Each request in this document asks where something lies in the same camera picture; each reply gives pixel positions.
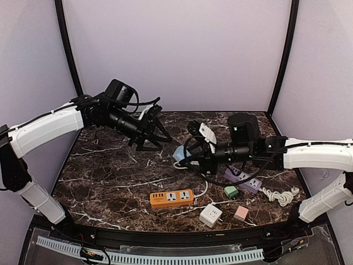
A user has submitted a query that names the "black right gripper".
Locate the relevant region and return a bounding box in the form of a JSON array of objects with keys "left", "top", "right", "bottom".
[{"left": 179, "top": 141, "right": 254, "bottom": 176}]

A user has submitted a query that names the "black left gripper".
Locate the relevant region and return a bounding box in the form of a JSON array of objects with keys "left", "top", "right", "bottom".
[{"left": 105, "top": 105, "right": 172, "bottom": 151}]

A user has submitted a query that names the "blue charger plug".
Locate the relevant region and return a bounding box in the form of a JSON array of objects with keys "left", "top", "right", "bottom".
[{"left": 173, "top": 145, "right": 186, "bottom": 163}]

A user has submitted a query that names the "orange power strip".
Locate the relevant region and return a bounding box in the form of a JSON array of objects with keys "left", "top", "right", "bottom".
[{"left": 149, "top": 189, "right": 194, "bottom": 208}]

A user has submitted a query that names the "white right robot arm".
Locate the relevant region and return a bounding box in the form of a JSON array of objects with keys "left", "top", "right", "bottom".
[{"left": 179, "top": 136, "right": 352, "bottom": 240}]

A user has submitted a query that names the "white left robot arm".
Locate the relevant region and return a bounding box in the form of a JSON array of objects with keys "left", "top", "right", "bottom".
[{"left": 1, "top": 93, "right": 172, "bottom": 241}]

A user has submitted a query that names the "green charger plug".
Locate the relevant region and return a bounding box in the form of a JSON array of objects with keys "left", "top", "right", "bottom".
[{"left": 224, "top": 186, "right": 239, "bottom": 199}]

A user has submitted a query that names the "pink charger plug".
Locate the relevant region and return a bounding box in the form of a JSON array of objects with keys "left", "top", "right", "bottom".
[{"left": 234, "top": 206, "right": 249, "bottom": 221}]

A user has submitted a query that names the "white cube adapter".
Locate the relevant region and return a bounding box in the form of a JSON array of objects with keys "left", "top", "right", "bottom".
[{"left": 199, "top": 204, "right": 223, "bottom": 228}]

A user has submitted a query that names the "purple power strip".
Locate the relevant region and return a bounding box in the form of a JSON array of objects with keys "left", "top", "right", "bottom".
[{"left": 223, "top": 165, "right": 263, "bottom": 194}]

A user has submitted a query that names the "white power strip cable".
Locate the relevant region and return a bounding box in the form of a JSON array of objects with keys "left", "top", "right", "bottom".
[{"left": 173, "top": 161, "right": 209, "bottom": 198}]

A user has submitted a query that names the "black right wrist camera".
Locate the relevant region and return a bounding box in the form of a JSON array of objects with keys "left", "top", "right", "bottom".
[{"left": 227, "top": 113, "right": 261, "bottom": 148}]

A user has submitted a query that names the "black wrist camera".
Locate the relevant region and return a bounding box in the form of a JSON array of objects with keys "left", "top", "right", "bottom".
[
  {"left": 105, "top": 79, "right": 136, "bottom": 108},
  {"left": 227, "top": 113, "right": 261, "bottom": 148}
]

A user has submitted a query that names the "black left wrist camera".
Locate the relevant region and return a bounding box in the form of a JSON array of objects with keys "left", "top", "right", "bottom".
[{"left": 105, "top": 79, "right": 136, "bottom": 108}]

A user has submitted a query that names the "black front rail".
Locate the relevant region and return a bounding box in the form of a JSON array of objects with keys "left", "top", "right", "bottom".
[{"left": 47, "top": 222, "right": 312, "bottom": 249}]

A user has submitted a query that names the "white coiled cable with plug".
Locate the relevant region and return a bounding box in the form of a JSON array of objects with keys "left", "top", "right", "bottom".
[{"left": 261, "top": 185, "right": 301, "bottom": 207}]

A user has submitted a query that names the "white slotted cable duct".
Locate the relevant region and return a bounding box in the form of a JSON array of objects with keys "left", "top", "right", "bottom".
[{"left": 35, "top": 236, "right": 265, "bottom": 265}]

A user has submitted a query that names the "black left frame post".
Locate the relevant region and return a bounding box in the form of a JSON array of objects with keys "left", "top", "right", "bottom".
[{"left": 54, "top": 0, "right": 84, "bottom": 99}]

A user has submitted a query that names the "black frame post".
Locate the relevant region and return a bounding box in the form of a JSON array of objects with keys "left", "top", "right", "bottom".
[
  {"left": 54, "top": 0, "right": 84, "bottom": 99},
  {"left": 267, "top": 0, "right": 299, "bottom": 116}
]

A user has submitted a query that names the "black right frame post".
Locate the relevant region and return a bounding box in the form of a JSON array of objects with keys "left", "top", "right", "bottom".
[{"left": 267, "top": 0, "right": 299, "bottom": 116}]

